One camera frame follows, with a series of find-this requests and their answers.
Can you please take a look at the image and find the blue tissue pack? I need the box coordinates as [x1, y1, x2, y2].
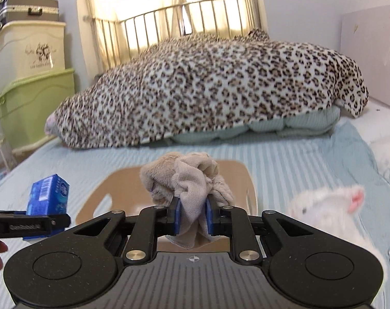
[23, 174, 71, 242]

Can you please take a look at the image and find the beige cloth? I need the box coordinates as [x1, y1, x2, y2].
[140, 151, 235, 250]

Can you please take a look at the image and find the beige plastic storage bin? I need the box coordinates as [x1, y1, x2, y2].
[76, 160, 258, 252]

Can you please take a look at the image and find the blue striped bed sheet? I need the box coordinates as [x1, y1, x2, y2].
[0, 116, 390, 309]

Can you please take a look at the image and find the white fluffy plush toy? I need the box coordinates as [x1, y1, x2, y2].
[286, 185, 388, 285]

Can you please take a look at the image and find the green plastic storage box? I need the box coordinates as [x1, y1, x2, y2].
[0, 68, 75, 149]

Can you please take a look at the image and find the light green folded quilt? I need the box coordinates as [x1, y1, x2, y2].
[171, 105, 340, 144]

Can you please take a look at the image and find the leopard print blanket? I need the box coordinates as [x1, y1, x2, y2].
[45, 29, 369, 149]

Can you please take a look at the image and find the cream plastic storage box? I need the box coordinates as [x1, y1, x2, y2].
[0, 21, 65, 93]

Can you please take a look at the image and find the white pillow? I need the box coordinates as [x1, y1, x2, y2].
[339, 99, 390, 186]

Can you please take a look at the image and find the cream window curtain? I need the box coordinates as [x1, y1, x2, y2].
[75, 0, 270, 81]

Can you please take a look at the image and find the grey metal suitcase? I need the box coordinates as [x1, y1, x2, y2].
[0, 0, 59, 31]

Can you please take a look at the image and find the pale pink headboard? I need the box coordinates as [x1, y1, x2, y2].
[340, 5, 390, 107]

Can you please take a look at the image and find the white wire rack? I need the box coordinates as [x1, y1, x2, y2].
[0, 132, 19, 187]

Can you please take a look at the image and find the gold metal bed frame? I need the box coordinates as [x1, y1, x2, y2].
[82, 0, 263, 71]

